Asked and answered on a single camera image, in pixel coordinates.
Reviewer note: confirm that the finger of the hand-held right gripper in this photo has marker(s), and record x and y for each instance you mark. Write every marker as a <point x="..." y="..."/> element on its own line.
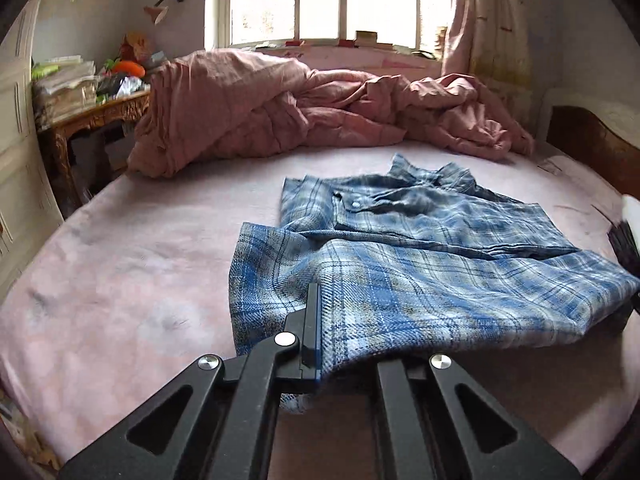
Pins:
<point x="627" y="250"/>

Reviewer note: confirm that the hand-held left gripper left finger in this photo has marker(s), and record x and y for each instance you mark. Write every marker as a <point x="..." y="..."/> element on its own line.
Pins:
<point x="312" y="320"/>

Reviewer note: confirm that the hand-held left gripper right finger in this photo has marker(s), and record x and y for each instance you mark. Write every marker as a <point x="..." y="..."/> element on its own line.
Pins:
<point x="400" y="390"/>

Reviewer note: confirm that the blue plaid shirt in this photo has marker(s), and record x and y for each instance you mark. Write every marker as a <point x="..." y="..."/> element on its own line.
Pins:
<point x="400" y="285"/>

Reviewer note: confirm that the wooden headboard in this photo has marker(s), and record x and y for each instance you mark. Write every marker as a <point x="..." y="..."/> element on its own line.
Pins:
<point x="595" y="145"/>

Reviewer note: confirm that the pink quilt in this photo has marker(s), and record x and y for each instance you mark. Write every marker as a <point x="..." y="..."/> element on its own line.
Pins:
<point x="240" y="105"/>

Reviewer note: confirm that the pale patterned curtain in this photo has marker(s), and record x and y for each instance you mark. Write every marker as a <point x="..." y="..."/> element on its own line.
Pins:
<point x="485" y="20"/>

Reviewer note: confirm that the small cardboard box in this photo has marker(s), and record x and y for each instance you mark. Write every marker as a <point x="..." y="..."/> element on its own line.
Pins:
<point x="366" y="36"/>

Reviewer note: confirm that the carved wooden desk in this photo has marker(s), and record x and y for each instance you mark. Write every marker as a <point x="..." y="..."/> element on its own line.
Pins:
<point x="95" y="115"/>

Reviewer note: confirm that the orange plush toy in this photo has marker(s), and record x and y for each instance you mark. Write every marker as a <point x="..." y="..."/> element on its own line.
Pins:
<point x="129" y="68"/>

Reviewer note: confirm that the window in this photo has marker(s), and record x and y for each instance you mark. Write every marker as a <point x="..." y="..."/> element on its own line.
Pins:
<point x="320" y="0"/>

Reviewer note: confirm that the brown plush toy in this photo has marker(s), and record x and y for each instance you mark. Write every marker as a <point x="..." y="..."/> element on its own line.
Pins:
<point x="135" y="46"/>

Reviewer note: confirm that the white wardrobe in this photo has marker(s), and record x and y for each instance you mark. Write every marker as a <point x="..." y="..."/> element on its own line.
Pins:
<point x="17" y="160"/>

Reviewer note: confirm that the stack of folded linens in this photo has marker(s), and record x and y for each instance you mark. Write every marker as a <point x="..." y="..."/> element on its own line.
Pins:
<point x="62" y="87"/>

